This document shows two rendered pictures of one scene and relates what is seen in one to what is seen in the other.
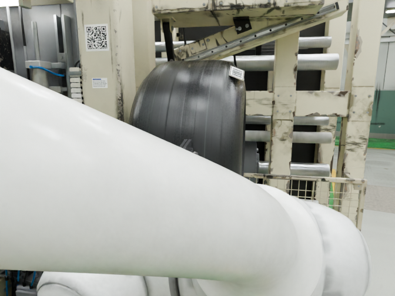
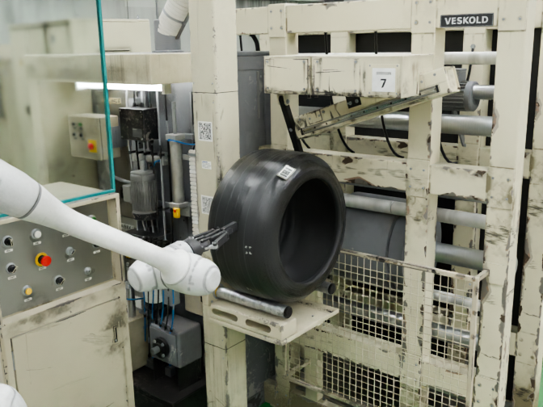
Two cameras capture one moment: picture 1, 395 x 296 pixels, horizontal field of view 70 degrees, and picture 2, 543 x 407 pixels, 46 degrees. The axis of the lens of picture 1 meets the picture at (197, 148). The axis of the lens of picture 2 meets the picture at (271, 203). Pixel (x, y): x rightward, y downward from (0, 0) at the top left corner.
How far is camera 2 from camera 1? 1.64 m
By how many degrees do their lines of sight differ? 28
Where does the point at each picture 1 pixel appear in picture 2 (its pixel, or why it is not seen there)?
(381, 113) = not seen: outside the picture
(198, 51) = (314, 122)
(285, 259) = (161, 263)
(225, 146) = (258, 228)
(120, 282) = (145, 272)
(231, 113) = (267, 205)
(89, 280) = (137, 269)
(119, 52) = (219, 143)
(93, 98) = (202, 176)
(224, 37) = (337, 111)
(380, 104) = not seen: outside the picture
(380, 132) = not seen: outside the picture
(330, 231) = (196, 266)
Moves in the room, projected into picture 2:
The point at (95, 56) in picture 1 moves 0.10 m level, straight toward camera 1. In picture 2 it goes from (204, 144) to (197, 148)
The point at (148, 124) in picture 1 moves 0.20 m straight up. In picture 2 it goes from (217, 207) to (215, 150)
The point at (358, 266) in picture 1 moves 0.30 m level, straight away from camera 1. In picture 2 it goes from (199, 276) to (295, 258)
